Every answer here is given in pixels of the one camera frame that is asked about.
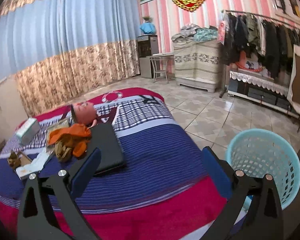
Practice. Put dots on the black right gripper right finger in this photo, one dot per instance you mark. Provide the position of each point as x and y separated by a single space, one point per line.
253 209

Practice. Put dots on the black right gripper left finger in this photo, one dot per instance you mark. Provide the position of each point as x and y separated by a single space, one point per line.
36 217

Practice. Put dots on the brown paper bag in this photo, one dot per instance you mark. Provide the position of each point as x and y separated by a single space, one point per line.
13 160

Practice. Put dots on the orange plastic bag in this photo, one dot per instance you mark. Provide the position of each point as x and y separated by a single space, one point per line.
79 134

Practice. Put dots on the light blue book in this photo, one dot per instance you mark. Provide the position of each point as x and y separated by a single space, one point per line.
37 164

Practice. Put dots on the brown cardboard piece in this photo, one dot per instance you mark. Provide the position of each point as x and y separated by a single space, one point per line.
24 159

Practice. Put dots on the light blue laundry basket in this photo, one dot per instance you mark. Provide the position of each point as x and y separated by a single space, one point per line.
258 152

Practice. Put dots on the teal white tissue box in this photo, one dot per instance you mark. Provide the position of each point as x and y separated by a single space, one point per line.
27 131

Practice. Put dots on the striped blue red bedspread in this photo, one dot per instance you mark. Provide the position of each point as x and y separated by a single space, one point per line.
153 181

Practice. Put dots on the black flat case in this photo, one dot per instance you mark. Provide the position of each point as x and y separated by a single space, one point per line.
104 154

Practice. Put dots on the beige side cabinet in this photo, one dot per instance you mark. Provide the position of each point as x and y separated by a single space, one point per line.
12 112

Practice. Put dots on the low shelf with lace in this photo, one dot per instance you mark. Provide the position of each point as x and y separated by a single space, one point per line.
261 91

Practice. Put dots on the cabinet with patterned cover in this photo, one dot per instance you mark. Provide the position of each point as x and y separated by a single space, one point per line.
196 64

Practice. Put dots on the clothes rack with garments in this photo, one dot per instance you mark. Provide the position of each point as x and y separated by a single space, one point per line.
257 50

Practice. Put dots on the blue and floral curtain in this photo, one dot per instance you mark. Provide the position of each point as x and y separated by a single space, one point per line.
59 49

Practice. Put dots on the pile of folded clothes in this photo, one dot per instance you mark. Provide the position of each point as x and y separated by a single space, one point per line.
193 32

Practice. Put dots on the grey water dispenser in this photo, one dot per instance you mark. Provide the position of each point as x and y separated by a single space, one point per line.
147 46

